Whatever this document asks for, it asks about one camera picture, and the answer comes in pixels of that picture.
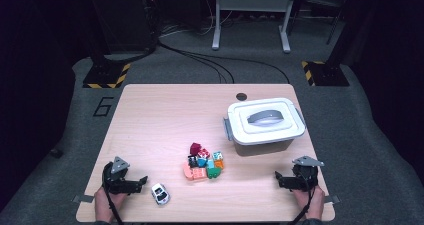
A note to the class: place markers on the teal printed toy block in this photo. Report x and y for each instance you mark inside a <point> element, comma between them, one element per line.
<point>217,156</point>

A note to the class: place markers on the pink toy block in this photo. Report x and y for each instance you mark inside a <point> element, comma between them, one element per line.
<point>187,171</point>

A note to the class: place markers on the black toy block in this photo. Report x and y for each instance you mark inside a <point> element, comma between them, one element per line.
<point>192,161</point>

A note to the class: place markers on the dark red toy block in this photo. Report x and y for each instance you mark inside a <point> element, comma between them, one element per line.
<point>195,148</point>

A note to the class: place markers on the salmon toy block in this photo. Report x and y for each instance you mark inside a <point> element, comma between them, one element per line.
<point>199,174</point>

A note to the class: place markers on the light blue toy block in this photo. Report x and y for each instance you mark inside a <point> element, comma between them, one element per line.
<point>210,164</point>

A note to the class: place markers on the green toy block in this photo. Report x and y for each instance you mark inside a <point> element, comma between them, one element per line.
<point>213,172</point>

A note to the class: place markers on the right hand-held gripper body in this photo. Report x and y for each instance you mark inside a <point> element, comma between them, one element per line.
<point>305,176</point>

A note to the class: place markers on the transparent brown storage box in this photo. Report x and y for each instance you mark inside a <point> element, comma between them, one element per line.
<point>260,149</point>

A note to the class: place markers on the white toy car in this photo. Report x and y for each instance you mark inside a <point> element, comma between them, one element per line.
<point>160,194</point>

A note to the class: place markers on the black stand with striped base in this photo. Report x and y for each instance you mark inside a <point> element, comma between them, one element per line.
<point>106,75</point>
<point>325,73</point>

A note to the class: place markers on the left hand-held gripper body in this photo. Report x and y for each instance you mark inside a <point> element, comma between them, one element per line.
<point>116,185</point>

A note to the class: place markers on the person's left hand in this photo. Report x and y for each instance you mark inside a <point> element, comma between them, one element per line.
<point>105,205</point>

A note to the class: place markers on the white metal desk frame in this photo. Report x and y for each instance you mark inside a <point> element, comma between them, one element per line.
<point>253,3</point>

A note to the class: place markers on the small dark floor object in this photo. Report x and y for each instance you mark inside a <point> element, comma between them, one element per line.
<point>56,152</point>

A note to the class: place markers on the person's right hand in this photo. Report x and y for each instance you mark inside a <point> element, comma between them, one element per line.
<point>315,203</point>

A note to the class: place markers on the red and white toy block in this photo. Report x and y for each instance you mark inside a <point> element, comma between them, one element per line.
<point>204,152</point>

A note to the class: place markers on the black equipment cabinet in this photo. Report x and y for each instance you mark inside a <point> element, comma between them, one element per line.
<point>126,18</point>

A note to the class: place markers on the orange toy block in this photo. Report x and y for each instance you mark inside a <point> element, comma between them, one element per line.
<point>219,164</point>

